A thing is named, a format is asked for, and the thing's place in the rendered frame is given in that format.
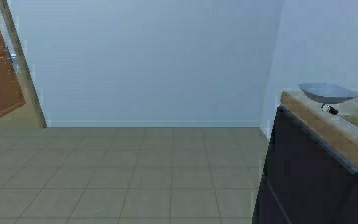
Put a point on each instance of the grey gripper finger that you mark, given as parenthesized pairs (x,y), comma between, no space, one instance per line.
(331,110)

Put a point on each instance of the pale blue bowl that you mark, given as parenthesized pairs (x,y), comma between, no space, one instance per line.
(327,92)

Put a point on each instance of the dark cabinet with stone worktop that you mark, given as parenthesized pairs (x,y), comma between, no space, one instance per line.
(307,166)

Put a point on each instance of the brown wooden room door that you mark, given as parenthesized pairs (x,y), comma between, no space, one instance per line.
(0,83)

